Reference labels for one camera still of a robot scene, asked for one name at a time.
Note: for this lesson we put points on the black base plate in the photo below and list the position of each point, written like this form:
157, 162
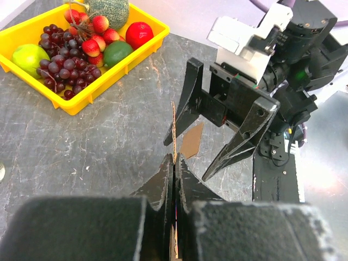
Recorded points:
274, 171

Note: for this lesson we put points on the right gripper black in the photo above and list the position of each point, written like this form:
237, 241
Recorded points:
233, 98

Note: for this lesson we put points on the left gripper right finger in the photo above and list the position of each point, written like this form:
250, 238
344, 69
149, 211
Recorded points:
189, 189

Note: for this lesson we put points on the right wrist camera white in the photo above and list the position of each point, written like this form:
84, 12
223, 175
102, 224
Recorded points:
248, 49

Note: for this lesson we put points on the yellow plastic tray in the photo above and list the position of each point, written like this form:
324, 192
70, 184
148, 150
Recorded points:
29, 31

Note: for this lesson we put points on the green apple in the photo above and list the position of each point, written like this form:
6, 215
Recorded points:
28, 57

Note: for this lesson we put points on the red strawberry cluster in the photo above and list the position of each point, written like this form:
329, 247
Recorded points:
95, 34

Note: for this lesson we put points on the netted green melon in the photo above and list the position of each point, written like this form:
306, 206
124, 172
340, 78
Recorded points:
116, 11

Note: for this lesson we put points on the clear glass bottle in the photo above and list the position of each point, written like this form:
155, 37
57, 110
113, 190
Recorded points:
2, 171

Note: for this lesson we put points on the brown cardboard box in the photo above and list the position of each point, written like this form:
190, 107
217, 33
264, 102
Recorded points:
190, 147

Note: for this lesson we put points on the red apple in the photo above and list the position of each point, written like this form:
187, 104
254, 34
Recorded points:
138, 33

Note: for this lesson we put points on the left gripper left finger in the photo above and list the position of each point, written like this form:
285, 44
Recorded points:
158, 190

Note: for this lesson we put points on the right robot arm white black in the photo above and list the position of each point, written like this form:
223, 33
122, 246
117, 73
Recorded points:
263, 78

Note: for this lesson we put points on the purple grape bunch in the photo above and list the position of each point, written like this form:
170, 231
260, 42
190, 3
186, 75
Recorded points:
72, 63

